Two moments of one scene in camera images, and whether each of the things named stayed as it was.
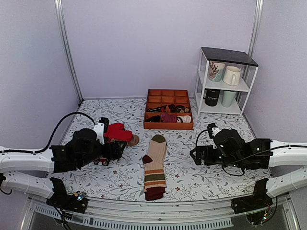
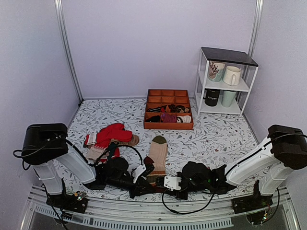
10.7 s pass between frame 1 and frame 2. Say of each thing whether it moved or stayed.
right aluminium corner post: stayed
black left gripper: moved
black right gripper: moved
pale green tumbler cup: stayed
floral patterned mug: stayed
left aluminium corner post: stayed
